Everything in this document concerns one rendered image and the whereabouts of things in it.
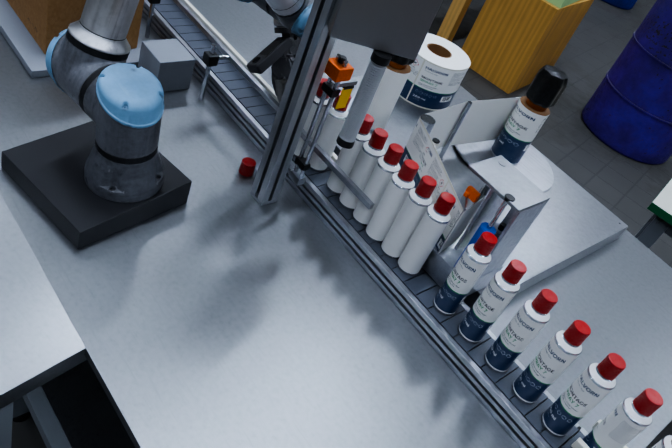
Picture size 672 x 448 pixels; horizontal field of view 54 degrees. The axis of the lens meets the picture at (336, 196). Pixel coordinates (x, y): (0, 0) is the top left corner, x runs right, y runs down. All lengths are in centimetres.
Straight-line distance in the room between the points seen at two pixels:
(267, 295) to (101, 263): 32
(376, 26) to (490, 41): 337
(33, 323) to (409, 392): 67
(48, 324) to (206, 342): 26
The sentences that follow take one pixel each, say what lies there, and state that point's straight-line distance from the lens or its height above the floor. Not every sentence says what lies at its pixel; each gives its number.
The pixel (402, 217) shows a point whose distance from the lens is 137.
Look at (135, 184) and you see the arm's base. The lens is 133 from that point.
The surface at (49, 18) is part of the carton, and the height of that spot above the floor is 95.
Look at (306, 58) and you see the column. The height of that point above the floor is 121.
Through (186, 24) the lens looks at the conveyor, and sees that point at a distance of 199.
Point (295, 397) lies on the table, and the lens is 120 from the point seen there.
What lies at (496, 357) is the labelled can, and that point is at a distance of 133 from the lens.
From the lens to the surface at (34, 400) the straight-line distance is 185.
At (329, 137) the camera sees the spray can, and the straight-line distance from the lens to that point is 151.
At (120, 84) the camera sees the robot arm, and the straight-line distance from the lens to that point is 125.
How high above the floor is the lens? 180
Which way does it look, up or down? 37 degrees down
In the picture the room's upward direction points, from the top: 24 degrees clockwise
